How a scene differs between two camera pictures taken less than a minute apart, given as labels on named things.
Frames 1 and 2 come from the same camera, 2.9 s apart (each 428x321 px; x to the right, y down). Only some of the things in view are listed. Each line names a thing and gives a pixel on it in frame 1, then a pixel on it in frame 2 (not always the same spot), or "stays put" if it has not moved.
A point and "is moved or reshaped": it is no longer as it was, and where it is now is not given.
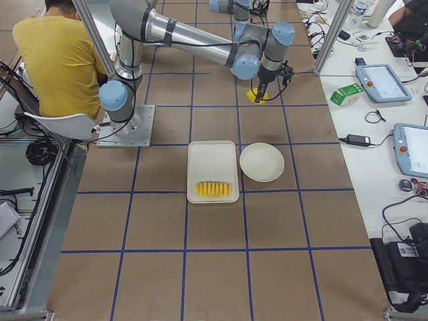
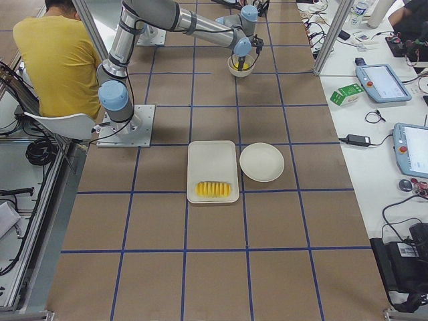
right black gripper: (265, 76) → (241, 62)
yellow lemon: (252, 97) is moved or reshaped
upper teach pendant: (381, 81) stays put
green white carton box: (347, 94) stays put
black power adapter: (358, 140) stays put
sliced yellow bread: (212, 189) stays put
